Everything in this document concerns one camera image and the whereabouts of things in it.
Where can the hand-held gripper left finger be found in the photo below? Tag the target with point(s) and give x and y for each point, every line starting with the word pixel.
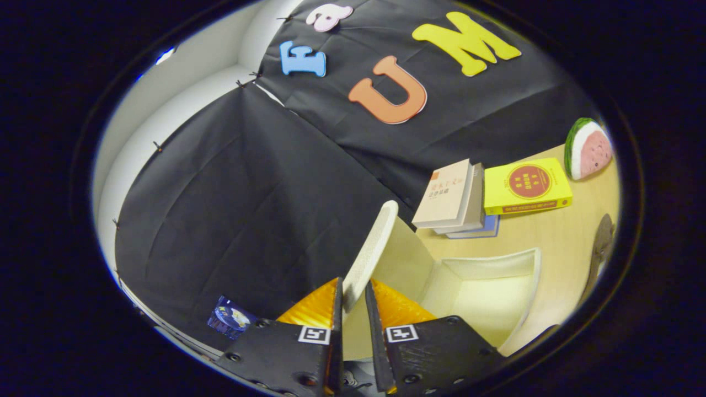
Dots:
pixel 337 353

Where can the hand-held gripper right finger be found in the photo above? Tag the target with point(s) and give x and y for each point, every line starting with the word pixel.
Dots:
pixel 378 353

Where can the cream fabric storage box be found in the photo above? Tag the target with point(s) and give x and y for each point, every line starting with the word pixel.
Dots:
pixel 485 303

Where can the brown fuzzy shoe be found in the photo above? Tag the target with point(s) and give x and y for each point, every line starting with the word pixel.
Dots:
pixel 602 242

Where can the blue printed packet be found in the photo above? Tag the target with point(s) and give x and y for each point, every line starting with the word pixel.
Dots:
pixel 229 318

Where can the blue book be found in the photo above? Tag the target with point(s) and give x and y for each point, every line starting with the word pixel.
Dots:
pixel 488 227

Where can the beige book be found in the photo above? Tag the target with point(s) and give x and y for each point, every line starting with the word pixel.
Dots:
pixel 444 193

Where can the grey book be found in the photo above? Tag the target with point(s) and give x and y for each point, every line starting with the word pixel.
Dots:
pixel 476 204

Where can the yellow book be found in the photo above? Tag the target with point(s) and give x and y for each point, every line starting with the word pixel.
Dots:
pixel 524 184

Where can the watermelon slice plush toy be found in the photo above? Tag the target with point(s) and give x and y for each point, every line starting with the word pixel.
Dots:
pixel 593 149

